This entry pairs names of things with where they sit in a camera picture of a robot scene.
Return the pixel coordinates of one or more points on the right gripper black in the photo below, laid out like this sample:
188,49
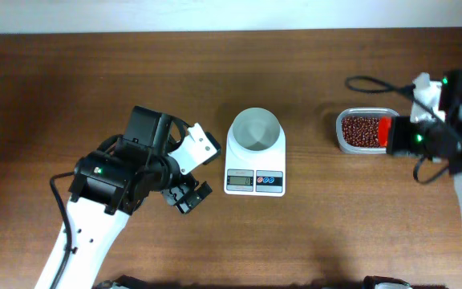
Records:
399,132

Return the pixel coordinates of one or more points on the orange measuring scoop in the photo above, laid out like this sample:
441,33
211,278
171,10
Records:
384,128

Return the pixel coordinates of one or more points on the clear plastic bean container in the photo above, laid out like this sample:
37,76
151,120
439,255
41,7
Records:
367,112

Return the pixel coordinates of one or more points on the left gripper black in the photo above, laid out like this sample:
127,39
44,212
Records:
184,186

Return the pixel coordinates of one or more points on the white digital kitchen scale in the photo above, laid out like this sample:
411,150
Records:
253,173

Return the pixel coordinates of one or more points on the red adzuki beans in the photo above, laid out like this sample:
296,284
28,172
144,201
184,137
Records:
360,131

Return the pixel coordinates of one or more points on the white round bowl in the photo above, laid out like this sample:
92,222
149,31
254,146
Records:
256,129

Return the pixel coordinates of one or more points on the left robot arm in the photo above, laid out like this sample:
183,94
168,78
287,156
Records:
93,217

